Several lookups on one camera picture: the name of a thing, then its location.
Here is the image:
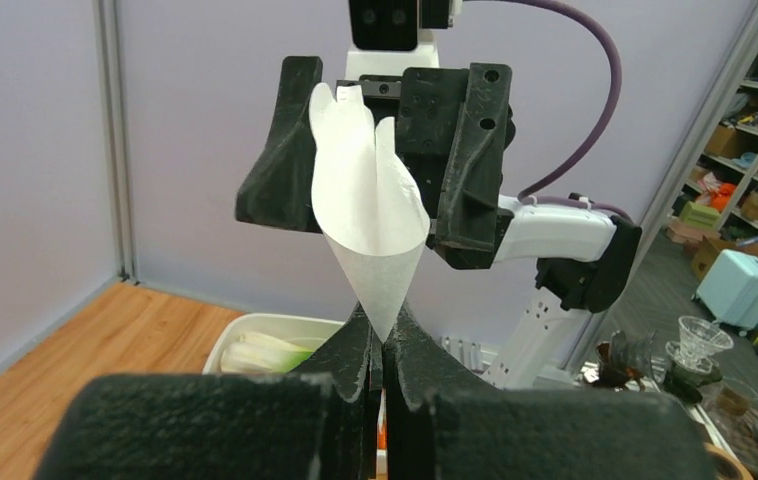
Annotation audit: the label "white plastic tray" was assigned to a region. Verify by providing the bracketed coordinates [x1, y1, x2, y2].
[203, 313, 343, 374]

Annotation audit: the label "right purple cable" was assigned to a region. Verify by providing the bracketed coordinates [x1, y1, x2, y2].
[463, 0, 633, 223]

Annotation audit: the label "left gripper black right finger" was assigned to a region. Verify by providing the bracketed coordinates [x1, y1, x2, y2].
[383, 306, 715, 479]

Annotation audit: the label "light blue suitcase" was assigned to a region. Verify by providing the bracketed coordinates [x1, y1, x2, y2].
[693, 249, 758, 336]

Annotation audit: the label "white paper coffee filter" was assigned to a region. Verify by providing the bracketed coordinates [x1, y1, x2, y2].
[309, 83, 430, 341]

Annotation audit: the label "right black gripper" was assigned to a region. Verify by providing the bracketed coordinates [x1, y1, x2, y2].
[234, 56, 515, 270]

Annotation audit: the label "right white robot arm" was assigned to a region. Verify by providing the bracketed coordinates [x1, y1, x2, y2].
[235, 56, 641, 389]

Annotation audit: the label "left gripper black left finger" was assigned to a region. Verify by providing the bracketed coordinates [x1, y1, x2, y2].
[35, 307, 374, 479]

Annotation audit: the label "aluminium frame post left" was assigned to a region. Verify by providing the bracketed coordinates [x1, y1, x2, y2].
[93, 0, 138, 284]

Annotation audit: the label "green bok choy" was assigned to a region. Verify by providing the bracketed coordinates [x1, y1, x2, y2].
[219, 332, 314, 374]

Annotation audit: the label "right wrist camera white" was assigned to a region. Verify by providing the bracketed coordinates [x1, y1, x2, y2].
[344, 0, 462, 81]

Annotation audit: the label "glass cups on table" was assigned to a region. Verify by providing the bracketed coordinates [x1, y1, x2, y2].
[590, 316, 758, 480]

